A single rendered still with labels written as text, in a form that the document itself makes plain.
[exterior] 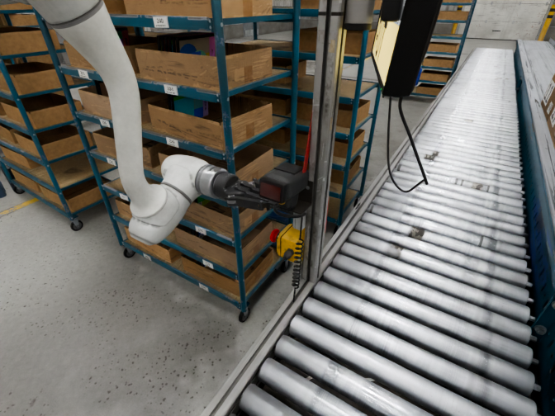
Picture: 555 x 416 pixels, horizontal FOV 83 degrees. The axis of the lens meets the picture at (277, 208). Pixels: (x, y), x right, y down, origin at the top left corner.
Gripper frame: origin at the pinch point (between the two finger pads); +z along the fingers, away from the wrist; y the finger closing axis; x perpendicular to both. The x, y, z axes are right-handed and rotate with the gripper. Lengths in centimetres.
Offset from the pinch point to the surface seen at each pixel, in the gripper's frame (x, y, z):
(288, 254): 10.3, -5.5, 5.0
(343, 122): 18, 121, -29
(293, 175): -13.6, -7.3, 6.6
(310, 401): 20.6, -29.3, 23.7
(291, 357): 21.1, -23.2, 16.3
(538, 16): 10, 1617, 146
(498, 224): 20, 55, 53
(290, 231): 7.4, -0.2, 2.4
